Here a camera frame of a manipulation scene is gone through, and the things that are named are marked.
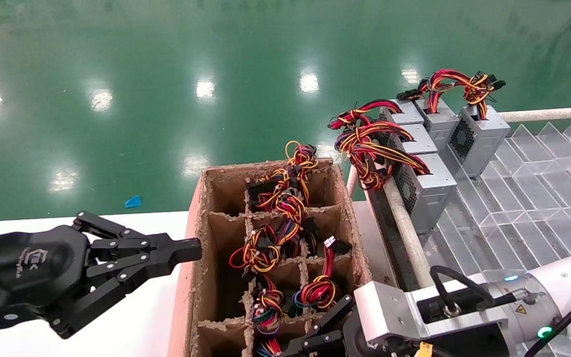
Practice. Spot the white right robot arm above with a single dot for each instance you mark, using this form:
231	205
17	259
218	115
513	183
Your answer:
563	277

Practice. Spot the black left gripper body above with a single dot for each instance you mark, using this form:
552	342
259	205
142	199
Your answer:
23	272

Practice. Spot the divided brown cardboard box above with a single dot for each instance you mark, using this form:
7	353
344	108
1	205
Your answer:
226	193

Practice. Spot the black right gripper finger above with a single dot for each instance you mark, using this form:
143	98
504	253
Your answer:
322	344
335	312

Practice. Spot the small blue floor scrap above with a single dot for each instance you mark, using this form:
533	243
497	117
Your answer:
133	202

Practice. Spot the clear acrylic divided tray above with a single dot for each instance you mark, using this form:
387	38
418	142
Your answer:
538	198

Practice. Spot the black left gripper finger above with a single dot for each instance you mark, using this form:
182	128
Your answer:
117	282
156	241

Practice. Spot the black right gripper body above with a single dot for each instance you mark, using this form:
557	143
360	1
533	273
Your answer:
355	342

